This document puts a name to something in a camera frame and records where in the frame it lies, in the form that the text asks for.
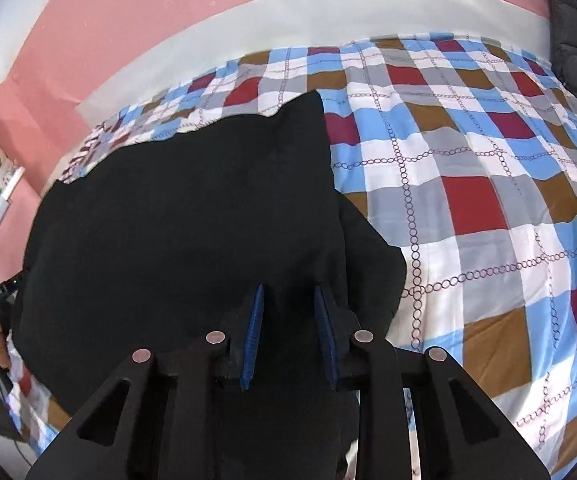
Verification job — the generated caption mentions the white rail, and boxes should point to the white rail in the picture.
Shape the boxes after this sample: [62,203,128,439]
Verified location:
[0,166,25,242]

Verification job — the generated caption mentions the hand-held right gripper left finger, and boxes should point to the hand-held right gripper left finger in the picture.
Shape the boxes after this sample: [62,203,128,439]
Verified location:
[25,283,268,480]

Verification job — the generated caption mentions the checkered bedsheet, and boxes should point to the checkered bedsheet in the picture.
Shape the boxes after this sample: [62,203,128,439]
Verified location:
[4,34,577,478]

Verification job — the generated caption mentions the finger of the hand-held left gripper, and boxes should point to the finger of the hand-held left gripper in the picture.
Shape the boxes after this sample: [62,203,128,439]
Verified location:
[0,270,26,312]

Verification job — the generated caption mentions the black garment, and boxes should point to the black garment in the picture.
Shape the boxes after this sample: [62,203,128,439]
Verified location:
[9,89,409,480]

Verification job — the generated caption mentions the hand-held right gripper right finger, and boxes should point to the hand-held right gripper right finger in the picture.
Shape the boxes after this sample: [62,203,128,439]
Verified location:
[313,284,553,480]

